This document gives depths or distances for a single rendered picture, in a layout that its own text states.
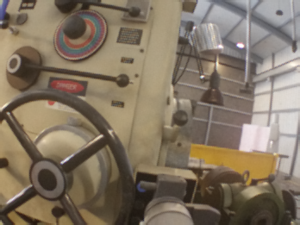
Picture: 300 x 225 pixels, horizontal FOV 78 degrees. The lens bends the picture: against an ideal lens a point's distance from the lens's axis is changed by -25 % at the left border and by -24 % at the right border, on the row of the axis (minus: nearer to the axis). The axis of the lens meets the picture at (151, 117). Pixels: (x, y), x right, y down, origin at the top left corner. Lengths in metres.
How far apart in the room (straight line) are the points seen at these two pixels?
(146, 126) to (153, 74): 0.14
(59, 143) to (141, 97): 0.26
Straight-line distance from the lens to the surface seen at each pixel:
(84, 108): 0.41
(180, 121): 0.59
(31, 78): 0.72
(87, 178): 0.55
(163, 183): 0.39
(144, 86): 0.64
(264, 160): 3.57
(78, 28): 0.62
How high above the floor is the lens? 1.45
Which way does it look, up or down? 1 degrees up
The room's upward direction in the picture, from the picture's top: 10 degrees clockwise
